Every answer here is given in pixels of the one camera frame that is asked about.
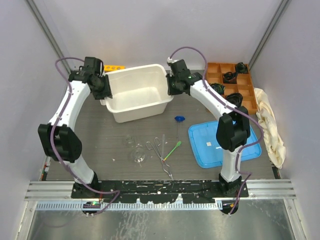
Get yellow test tube rack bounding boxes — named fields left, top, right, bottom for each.
left=104, top=65, right=125, bottom=72

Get blue handled brush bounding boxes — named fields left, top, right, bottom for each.
left=174, top=115, right=185, bottom=141

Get white plastic bin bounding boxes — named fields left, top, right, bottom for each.
left=100, top=64, right=174, bottom=123

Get metal crucible tongs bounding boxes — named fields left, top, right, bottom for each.
left=145, top=137, right=174, bottom=181

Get small glass beaker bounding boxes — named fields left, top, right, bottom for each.
left=124, top=134, right=135, bottom=148

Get glass funnel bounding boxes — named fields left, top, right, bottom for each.
left=130, top=145, right=146, bottom=167

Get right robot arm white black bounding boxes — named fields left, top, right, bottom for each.
left=166, top=58, right=251, bottom=197

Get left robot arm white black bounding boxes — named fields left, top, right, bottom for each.
left=37, top=56, right=112, bottom=198

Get orange compartment tray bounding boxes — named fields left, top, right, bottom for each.
left=205, top=62, right=258, bottom=115

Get green plastic spatula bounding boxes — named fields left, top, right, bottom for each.
left=163, top=141, right=182, bottom=161

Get blue plastic tray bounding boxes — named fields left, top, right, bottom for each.
left=188, top=121, right=262, bottom=169

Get cream cloth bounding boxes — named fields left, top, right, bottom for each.
left=254, top=88, right=287, bottom=169

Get black cable bundle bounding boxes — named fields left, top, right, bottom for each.
left=209, top=83, right=226, bottom=95
left=225, top=92, right=244, bottom=106
left=236, top=61, right=250, bottom=75
left=222, top=71, right=238, bottom=84

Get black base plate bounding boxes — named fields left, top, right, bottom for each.
left=71, top=179, right=250, bottom=205

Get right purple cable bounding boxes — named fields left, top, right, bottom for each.
left=169, top=46, right=265, bottom=217

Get white slotted cable duct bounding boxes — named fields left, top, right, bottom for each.
left=35, top=200, right=223, bottom=212

